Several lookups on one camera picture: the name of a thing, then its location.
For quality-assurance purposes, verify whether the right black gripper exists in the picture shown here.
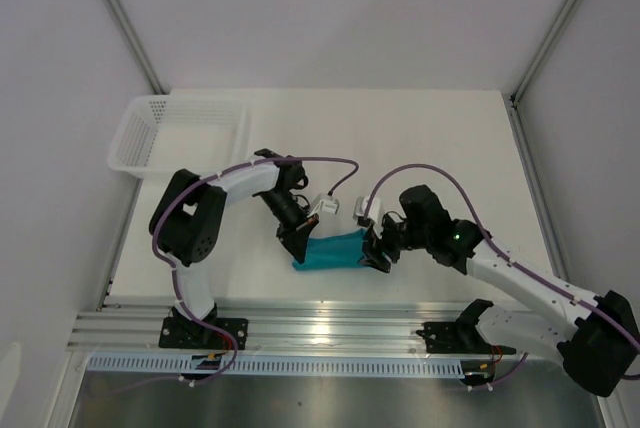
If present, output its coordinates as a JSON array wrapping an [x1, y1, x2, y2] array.
[[357, 214, 430, 274]]

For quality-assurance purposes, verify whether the right side aluminium rail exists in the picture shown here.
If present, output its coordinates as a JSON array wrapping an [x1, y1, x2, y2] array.
[[503, 95, 576, 282]]

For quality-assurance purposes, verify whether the left aluminium frame post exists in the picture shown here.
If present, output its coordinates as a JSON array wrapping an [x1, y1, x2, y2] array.
[[102, 0, 166, 95]]

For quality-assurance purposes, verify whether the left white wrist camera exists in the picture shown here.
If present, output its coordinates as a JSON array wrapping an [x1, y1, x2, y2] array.
[[309, 193, 340, 217]]

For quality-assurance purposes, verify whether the aluminium frame post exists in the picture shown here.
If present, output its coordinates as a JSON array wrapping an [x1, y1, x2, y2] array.
[[509, 0, 583, 108], [102, 0, 166, 95]]

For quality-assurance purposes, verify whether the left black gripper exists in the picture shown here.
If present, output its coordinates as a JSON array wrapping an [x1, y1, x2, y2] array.
[[258, 189, 319, 263]]

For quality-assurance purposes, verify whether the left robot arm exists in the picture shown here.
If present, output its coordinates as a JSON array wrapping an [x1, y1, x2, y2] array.
[[149, 149, 319, 348]]

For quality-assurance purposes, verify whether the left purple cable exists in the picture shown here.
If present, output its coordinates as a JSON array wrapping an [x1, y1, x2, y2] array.
[[152, 156, 361, 349]]

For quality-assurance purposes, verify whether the aluminium mounting rail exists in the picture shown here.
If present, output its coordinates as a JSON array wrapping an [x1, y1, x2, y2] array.
[[66, 300, 612, 360]]

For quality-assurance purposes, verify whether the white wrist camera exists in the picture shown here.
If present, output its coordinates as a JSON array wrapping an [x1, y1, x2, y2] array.
[[309, 193, 340, 217], [353, 195, 384, 227]]

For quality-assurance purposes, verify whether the teal t-shirt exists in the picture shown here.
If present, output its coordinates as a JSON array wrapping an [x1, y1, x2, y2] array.
[[291, 229, 365, 272]]

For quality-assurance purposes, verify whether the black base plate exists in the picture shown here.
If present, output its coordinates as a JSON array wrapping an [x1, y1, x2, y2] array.
[[158, 316, 249, 351], [415, 321, 516, 355]]

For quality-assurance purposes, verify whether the purple cable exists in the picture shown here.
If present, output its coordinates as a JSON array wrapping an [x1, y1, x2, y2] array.
[[152, 156, 361, 349], [362, 163, 640, 382]]

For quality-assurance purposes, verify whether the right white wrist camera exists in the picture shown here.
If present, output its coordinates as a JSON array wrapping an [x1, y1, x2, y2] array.
[[353, 195, 384, 227]]

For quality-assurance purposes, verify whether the white plastic basket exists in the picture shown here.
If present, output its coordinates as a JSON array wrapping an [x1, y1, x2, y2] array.
[[107, 95, 250, 179]]

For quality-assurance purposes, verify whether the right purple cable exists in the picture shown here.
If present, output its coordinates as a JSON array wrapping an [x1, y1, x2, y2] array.
[[362, 163, 640, 382]]

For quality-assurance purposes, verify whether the white slotted cable duct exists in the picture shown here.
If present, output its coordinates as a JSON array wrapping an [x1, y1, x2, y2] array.
[[87, 352, 464, 379]]

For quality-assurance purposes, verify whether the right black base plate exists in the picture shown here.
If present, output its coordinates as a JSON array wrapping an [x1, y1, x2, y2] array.
[[415, 321, 516, 355]]

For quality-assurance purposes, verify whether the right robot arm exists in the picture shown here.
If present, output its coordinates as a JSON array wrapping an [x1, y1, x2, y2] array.
[[354, 185, 639, 397]]

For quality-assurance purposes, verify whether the right aluminium frame post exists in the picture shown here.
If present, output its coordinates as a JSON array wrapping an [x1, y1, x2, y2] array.
[[509, 0, 583, 108]]

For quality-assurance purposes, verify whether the left side aluminium rail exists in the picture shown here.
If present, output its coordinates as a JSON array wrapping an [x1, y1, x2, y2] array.
[[94, 179, 142, 311]]

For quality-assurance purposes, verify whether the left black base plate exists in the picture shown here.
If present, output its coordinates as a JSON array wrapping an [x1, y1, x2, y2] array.
[[158, 316, 249, 351]]

